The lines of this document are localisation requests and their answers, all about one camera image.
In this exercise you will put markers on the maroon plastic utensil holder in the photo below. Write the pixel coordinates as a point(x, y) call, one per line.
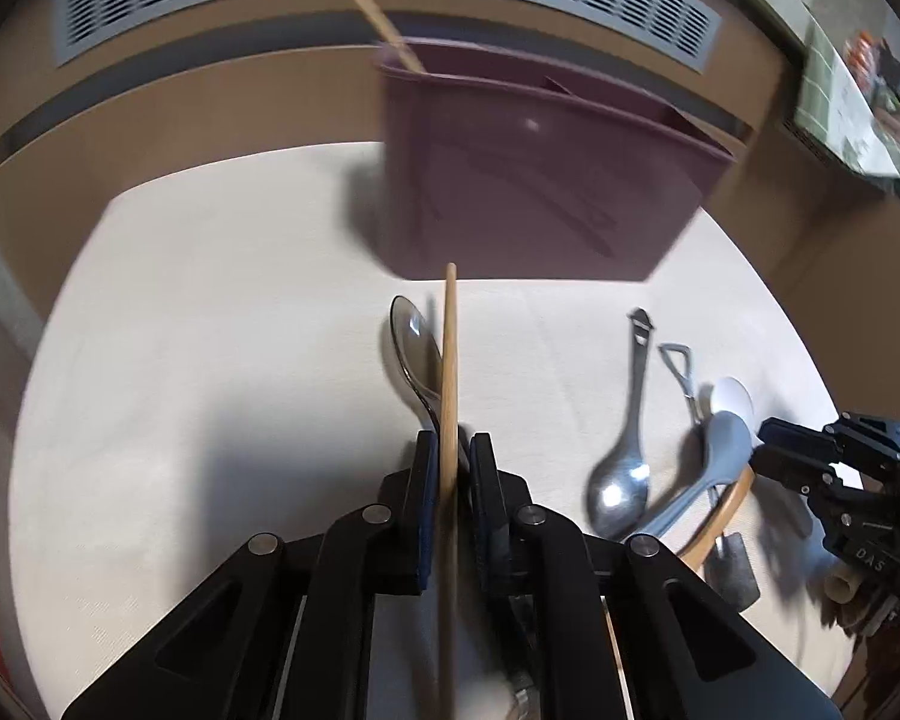
point(519, 167)

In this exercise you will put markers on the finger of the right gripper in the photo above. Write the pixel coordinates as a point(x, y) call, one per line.
point(798, 440)
point(794, 471)

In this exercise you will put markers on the translucent grey black-handled spoon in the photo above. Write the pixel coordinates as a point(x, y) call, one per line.
point(418, 355)

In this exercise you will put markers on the wooden cabinet front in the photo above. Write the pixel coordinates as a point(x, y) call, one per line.
point(235, 77)

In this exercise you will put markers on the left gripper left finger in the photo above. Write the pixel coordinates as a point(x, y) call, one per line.
point(418, 514)

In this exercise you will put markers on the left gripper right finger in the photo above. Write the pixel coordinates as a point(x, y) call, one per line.
point(493, 497)

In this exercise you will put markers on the steel spoon with cutout handle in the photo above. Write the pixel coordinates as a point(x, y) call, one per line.
point(618, 487)

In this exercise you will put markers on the blue-grey plastic spoon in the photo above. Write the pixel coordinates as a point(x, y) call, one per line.
point(727, 450)

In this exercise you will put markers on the green checked cloth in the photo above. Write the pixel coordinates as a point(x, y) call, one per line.
point(833, 104)

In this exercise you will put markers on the wooden spoon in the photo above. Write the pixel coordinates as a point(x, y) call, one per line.
point(695, 552)

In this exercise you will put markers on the wooden chopstick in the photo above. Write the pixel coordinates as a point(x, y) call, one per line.
point(390, 35)
point(447, 538)

